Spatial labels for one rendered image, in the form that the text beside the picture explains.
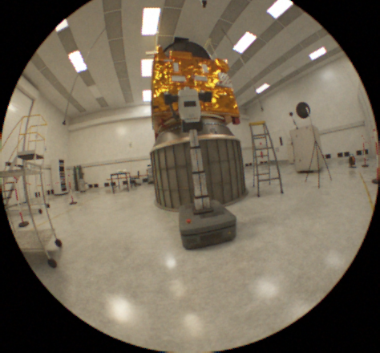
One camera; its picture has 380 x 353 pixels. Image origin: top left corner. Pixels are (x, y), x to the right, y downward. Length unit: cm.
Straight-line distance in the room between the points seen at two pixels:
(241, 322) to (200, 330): 19
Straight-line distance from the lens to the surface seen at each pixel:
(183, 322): 79
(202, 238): 110
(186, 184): 198
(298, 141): 457
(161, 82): 272
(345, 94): 870
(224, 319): 78
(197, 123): 124
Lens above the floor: 75
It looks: 2 degrees up
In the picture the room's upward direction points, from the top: 7 degrees counter-clockwise
